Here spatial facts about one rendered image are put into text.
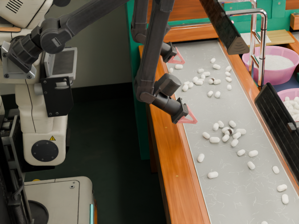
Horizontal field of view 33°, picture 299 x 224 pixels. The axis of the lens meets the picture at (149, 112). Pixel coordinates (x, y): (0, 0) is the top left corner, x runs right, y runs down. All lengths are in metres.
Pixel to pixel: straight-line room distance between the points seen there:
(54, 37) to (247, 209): 0.81
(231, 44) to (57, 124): 0.73
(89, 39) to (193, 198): 2.09
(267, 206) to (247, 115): 0.54
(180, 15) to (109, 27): 0.95
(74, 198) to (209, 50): 1.00
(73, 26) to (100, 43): 1.94
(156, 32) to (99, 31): 1.87
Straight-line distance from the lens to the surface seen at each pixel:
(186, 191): 1.68
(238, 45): 1.89
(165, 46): 2.20
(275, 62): 2.55
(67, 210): 2.40
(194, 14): 2.67
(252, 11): 2.09
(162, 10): 1.60
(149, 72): 1.75
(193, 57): 2.58
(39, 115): 1.93
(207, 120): 2.07
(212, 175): 1.76
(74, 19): 1.61
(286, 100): 2.22
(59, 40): 1.62
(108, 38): 3.54
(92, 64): 3.62
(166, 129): 1.97
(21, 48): 1.66
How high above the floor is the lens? 1.86
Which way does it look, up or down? 32 degrees down
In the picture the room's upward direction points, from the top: 4 degrees counter-clockwise
